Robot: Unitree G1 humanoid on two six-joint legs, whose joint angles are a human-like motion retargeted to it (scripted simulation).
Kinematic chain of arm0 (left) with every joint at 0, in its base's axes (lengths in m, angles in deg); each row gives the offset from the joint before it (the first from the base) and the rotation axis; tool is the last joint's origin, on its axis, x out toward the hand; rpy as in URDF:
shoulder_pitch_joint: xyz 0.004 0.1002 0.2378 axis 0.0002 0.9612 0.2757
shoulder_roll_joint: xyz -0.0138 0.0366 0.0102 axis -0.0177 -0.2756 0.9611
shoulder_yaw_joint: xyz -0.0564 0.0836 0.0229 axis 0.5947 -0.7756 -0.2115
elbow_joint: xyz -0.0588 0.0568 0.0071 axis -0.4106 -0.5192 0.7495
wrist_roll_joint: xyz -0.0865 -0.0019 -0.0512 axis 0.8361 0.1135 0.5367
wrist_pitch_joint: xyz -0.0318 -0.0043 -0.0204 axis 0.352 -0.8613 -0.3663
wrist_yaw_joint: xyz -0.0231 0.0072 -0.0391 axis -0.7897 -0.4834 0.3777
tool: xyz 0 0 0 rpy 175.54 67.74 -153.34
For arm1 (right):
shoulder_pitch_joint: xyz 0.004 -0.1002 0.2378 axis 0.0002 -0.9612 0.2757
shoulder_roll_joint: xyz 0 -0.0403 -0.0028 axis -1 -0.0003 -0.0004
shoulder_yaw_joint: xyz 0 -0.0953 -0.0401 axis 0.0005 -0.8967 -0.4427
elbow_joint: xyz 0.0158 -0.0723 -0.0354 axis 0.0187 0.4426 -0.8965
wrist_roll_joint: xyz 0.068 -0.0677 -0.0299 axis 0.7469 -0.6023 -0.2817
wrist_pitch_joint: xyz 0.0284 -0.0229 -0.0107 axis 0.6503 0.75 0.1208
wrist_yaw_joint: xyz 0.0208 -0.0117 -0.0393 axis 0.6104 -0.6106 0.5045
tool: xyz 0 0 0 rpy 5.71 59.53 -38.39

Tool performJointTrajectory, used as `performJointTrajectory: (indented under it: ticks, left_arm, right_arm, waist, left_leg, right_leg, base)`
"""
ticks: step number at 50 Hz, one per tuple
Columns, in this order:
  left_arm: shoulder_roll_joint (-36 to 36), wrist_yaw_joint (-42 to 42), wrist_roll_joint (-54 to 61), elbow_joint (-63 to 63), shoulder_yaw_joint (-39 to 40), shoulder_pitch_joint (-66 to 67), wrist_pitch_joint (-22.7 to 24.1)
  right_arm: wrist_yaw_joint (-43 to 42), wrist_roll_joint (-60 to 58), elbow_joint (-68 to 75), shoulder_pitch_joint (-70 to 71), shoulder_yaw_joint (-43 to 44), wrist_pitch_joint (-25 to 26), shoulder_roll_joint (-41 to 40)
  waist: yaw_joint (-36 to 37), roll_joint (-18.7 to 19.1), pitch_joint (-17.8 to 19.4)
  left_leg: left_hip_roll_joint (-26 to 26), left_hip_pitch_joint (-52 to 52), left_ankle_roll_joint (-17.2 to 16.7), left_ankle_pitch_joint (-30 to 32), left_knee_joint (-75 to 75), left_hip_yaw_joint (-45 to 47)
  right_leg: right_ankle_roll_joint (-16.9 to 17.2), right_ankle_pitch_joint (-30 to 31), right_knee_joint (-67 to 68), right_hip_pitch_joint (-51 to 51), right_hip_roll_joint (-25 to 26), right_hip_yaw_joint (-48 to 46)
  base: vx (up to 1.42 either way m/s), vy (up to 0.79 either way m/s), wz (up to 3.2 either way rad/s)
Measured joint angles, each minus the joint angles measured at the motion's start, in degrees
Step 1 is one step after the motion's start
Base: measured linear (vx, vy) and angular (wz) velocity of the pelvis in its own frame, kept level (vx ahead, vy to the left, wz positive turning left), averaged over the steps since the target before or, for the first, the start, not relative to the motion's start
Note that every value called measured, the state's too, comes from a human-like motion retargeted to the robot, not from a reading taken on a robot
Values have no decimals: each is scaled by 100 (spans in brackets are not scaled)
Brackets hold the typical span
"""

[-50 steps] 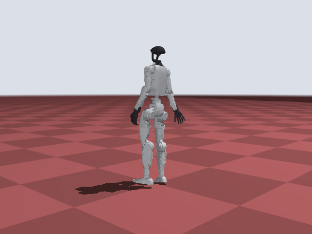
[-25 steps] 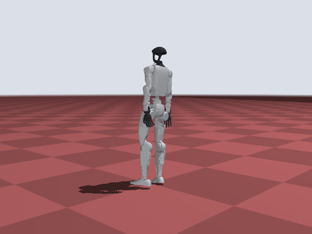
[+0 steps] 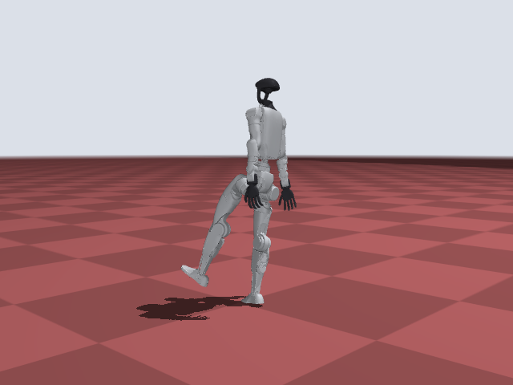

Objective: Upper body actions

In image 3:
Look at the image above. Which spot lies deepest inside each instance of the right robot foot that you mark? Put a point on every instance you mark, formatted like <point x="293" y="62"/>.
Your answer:
<point x="255" y="299"/>

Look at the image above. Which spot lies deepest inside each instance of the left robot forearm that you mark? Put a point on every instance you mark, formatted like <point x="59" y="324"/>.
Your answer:
<point x="253" y="157"/>

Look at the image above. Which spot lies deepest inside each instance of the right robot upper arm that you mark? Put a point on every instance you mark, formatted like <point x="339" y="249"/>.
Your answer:
<point x="282" y="150"/>

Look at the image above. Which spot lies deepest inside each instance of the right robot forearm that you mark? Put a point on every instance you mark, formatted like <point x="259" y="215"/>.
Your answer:
<point x="282" y="167"/>

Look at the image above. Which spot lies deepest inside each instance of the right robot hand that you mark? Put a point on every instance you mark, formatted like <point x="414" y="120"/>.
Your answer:
<point x="287" y="195"/>

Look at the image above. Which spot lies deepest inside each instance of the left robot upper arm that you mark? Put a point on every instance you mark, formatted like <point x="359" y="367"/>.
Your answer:
<point x="254" y="116"/>

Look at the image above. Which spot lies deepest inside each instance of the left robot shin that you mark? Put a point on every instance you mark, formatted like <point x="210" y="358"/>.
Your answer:
<point x="212" y="245"/>

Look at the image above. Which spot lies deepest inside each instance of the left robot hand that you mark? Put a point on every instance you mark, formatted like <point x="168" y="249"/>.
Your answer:
<point x="252" y="192"/>

